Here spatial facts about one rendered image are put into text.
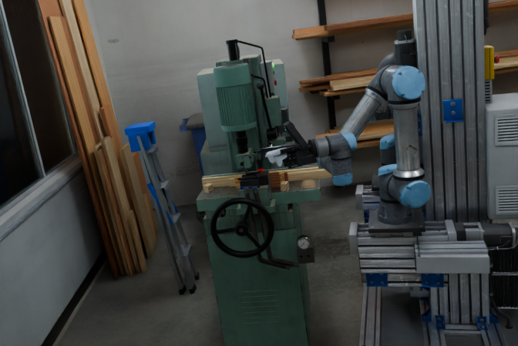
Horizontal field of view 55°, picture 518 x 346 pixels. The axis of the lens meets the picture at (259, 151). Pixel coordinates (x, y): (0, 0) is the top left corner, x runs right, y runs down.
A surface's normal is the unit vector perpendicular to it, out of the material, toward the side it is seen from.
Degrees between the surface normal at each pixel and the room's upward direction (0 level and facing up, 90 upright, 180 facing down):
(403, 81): 83
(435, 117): 90
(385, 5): 90
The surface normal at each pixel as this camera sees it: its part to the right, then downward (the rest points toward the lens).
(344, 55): 0.02, 0.25
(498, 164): -0.24, 0.27
